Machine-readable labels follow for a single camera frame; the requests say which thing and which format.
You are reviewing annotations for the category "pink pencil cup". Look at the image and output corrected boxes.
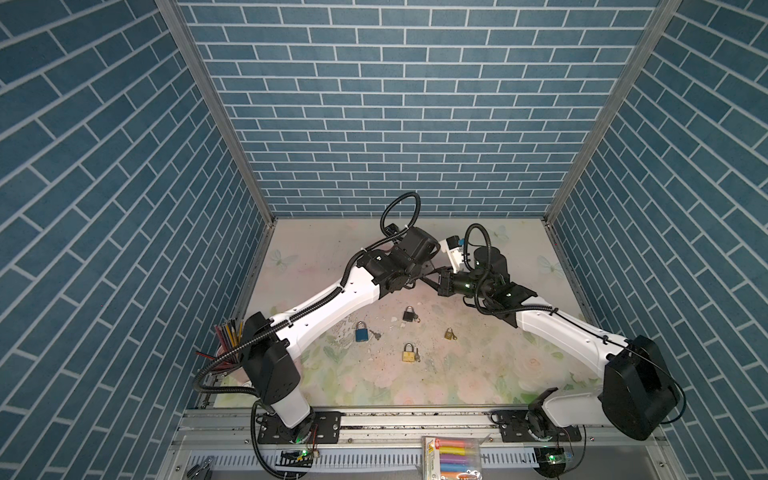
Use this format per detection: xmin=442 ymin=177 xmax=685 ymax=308
xmin=195 ymin=320 xmax=243 ymax=374

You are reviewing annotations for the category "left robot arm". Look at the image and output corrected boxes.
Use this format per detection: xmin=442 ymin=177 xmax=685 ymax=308
xmin=193 ymin=192 xmax=439 ymax=428

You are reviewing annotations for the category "black padlock with key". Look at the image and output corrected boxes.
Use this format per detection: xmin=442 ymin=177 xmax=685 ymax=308
xmin=402 ymin=306 xmax=420 ymax=322

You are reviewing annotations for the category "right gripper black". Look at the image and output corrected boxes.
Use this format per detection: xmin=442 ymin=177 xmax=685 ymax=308
xmin=419 ymin=267 xmax=492 ymax=302

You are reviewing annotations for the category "blue padlock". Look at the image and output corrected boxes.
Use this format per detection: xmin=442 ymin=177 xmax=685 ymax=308
xmin=354 ymin=321 xmax=370 ymax=343

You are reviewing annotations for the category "highlighter marker pack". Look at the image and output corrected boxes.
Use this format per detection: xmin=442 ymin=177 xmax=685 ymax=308
xmin=422 ymin=436 xmax=483 ymax=480

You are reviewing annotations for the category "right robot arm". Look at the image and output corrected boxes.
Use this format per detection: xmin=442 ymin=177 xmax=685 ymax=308
xmin=435 ymin=223 xmax=688 ymax=440

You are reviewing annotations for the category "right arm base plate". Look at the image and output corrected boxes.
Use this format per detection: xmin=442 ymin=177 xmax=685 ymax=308
xmin=489 ymin=409 xmax=582 ymax=443

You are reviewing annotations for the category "aluminium rail frame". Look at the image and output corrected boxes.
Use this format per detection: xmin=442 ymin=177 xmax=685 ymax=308
xmin=158 ymin=406 xmax=684 ymax=479

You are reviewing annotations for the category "large brass padlock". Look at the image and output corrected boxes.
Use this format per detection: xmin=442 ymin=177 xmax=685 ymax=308
xmin=401 ymin=343 xmax=421 ymax=363

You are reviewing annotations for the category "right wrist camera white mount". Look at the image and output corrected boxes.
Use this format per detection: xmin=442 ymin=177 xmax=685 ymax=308
xmin=439 ymin=235 xmax=466 ymax=273

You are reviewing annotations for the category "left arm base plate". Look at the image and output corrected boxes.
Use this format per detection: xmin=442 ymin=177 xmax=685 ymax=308
xmin=257 ymin=410 xmax=342 ymax=445

